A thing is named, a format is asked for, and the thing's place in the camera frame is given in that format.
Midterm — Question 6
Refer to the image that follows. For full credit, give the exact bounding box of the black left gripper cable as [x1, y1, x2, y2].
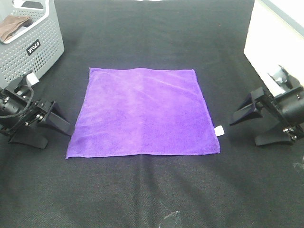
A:
[0, 85, 34, 119]

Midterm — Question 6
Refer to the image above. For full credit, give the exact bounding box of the brown folded cloth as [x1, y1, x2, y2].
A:
[0, 15, 32, 41]

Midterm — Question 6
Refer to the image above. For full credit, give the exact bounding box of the grey perforated plastic basket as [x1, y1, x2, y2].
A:
[0, 0, 64, 88]

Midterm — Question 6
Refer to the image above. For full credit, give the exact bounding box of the black table cloth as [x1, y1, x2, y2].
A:
[0, 0, 304, 228]

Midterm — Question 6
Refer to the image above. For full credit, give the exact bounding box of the purple microfiber towel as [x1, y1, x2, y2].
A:
[66, 68, 220, 158]

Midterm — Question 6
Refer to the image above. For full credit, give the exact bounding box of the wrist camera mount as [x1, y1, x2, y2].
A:
[268, 65, 302, 92]
[17, 70, 39, 87]

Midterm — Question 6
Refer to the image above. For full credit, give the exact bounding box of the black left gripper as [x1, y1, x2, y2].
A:
[0, 85, 72, 149]

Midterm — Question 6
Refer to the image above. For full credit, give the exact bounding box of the clear tape piece right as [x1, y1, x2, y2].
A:
[293, 157, 304, 172]

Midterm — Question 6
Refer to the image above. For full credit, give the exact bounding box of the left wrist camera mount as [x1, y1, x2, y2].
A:
[17, 70, 39, 87]

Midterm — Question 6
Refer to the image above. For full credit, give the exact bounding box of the clear tape piece front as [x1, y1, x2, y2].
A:
[159, 211, 182, 228]

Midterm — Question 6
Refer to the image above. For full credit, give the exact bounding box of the clear tape piece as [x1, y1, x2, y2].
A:
[159, 211, 182, 228]
[293, 157, 304, 172]

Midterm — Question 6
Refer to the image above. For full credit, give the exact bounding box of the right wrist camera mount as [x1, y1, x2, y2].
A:
[268, 65, 302, 92]

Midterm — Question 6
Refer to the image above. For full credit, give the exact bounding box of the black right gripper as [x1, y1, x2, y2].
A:
[229, 86, 304, 146]

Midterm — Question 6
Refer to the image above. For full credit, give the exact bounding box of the white plastic bin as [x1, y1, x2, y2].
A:
[244, 0, 304, 95]

